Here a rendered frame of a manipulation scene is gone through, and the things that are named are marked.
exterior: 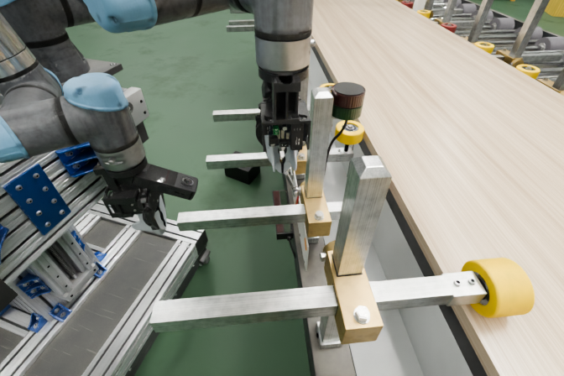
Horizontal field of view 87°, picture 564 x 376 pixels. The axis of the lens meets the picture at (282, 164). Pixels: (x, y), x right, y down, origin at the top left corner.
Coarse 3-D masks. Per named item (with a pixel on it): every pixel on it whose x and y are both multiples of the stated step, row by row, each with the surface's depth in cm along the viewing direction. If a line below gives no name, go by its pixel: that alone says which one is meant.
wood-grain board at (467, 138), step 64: (320, 0) 212; (384, 0) 212; (384, 64) 122; (448, 64) 122; (384, 128) 85; (448, 128) 85; (512, 128) 85; (448, 192) 66; (512, 192) 66; (448, 256) 53; (512, 256) 53; (512, 320) 45
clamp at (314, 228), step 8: (304, 184) 73; (304, 192) 70; (304, 200) 68; (312, 200) 68; (320, 200) 68; (312, 208) 66; (320, 208) 66; (312, 216) 64; (328, 216) 64; (312, 224) 63; (320, 224) 63; (328, 224) 64; (312, 232) 65; (320, 232) 65; (328, 232) 66
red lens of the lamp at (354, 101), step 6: (336, 96) 53; (342, 96) 52; (348, 96) 52; (354, 96) 52; (360, 96) 52; (336, 102) 53; (342, 102) 52; (348, 102) 52; (354, 102) 52; (360, 102) 53
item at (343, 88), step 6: (336, 84) 55; (342, 84) 55; (348, 84) 55; (354, 84) 55; (336, 90) 53; (342, 90) 53; (348, 90) 53; (354, 90) 53; (360, 90) 53; (348, 108) 53; (336, 138) 61; (330, 144) 62
